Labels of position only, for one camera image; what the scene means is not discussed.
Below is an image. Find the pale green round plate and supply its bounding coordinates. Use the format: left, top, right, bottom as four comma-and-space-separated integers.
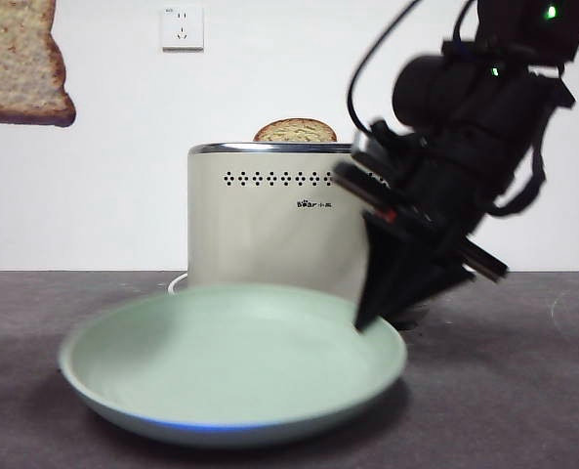
58, 284, 409, 448

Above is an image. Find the large toasted bread slice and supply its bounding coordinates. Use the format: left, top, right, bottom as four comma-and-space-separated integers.
0, 0, 77, 128

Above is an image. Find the cream two-slot toaster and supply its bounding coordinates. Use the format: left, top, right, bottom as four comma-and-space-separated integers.
187, 141, 372, 300

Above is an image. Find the small toasted bread slice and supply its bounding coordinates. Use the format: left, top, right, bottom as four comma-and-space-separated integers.
253, 117, 338, 143

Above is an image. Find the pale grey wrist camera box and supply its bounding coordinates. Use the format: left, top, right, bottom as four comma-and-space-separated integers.
351, 132, 386, 165

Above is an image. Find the thick black sleeved cable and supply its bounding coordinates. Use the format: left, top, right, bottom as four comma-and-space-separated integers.
492, 141, 548, 217

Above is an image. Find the thin black cable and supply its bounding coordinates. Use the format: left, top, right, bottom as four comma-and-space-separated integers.
346, 0, 423, 141

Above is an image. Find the white wall socket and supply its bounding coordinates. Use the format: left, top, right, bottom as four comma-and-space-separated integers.
161, 5, 205, 53

